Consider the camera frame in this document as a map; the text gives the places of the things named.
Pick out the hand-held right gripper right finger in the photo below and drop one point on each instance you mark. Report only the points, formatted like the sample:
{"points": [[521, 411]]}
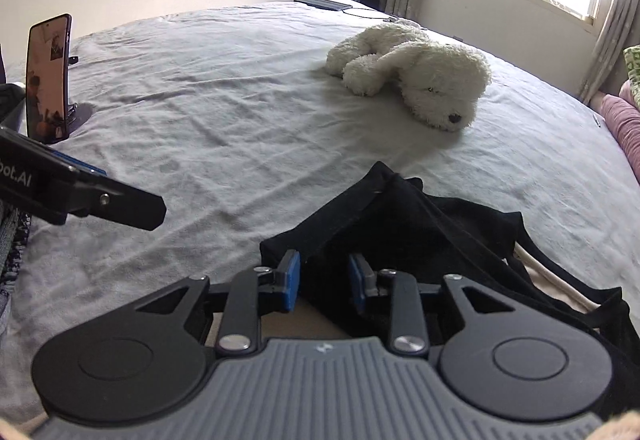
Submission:
{"points": [[359, 285]]}

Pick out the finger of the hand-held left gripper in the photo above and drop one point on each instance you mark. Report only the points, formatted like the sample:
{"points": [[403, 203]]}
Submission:
{"points": [[82, 165], [130, 207]]}

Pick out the green patterned blanket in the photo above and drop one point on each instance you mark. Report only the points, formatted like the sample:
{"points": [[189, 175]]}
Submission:
{"points": [[634, 72]]}

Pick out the white plush dog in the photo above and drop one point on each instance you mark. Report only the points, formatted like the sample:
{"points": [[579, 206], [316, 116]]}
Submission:
{"points": [[425, 70]]}

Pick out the dark tablet case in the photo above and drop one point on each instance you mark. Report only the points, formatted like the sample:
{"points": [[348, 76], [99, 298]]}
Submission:
{"points": [[322, 3]]}

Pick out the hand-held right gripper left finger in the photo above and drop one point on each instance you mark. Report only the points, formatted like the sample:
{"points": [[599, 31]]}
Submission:
{"points": [[290, 280]]}

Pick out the dark patterned cloth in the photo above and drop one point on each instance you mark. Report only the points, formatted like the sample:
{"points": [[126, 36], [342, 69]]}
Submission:
{"points": [[15, 260]]}

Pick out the smartphone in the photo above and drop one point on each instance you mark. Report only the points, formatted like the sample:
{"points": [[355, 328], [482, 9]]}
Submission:
{"points": [[49, 80]]}

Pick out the beige and black sweatshirt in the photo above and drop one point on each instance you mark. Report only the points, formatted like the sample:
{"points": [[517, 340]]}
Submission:
{"points": [[425, 230]]}

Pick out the small thin pen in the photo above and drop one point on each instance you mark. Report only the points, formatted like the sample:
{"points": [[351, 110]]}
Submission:
{"points": [[596, 120]]}

